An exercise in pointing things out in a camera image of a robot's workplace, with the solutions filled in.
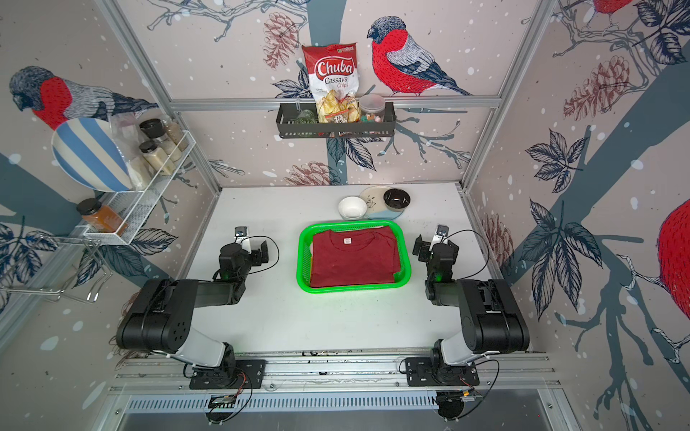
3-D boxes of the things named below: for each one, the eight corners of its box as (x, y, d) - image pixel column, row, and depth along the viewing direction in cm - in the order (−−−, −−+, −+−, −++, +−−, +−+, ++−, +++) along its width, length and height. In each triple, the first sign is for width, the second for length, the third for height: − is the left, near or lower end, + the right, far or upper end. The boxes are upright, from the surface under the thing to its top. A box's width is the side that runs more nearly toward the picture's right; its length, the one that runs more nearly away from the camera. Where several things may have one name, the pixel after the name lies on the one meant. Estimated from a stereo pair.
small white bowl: (333, 218, 113) (332, 209, 109) (348, 200, 120) (348, 191, 115) (354, 228, 109) (354, 220, 105) (368, 210, 116) (369, 201, 111)
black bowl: (384, 213, 113) (386, 204, 109) (383, 198, 119) (384, 189, 114) (409, 213, 113) (411, 203, 109) (406, 198, 119) (408, 188, 114)
